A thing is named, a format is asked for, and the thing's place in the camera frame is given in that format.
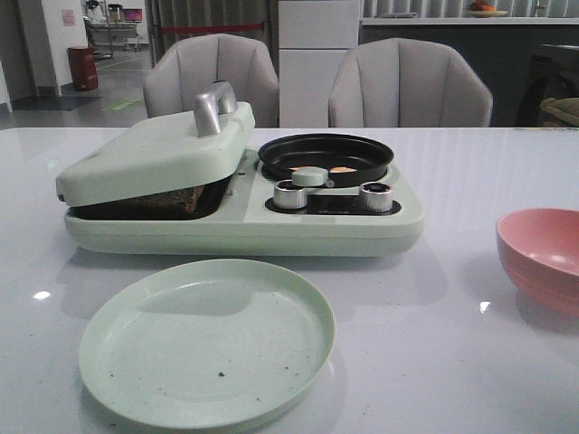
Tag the pink plastic bowl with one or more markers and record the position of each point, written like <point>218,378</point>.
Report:
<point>538,249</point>

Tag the mint green breakfast maker base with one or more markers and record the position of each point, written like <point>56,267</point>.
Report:
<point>244,226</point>

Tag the beige cushion at right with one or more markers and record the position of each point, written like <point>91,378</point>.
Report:
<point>561,112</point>

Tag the right silver control knob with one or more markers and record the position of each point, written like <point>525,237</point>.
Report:
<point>375,197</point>

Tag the mint green round plate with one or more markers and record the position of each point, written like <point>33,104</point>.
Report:
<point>208,345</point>

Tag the fruit plate on counter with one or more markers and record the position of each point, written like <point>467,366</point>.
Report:
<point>482,9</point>

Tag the red trash bin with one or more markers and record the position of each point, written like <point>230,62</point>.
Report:
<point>83,68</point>

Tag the black round frying pan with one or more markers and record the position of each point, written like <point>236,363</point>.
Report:
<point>371,158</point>

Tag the red barrier tape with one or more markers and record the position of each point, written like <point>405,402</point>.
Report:
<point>213,29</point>

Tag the right grey upholstered chair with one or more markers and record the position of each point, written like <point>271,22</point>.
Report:
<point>400,82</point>

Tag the white bread slice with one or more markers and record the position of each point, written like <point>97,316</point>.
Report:
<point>179,201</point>

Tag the silver control knob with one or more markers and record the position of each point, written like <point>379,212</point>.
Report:
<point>375,197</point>
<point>288,196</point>

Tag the orange shrimp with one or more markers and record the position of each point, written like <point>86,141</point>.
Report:
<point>332,170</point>

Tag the white cabinet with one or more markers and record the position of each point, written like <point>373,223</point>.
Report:
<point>314,37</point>

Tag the left grey upholstered chair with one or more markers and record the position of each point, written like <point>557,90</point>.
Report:
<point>190,66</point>

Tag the grey upholstered chair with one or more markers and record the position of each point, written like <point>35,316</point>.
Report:
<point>190,66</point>
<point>400,82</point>

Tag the mint green sandwich maker lid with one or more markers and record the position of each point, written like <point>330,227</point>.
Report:
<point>158,155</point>

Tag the left silver control knob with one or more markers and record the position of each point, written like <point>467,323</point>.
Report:
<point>288,196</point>

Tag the dark appliance at right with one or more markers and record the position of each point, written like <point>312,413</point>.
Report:
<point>552,73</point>

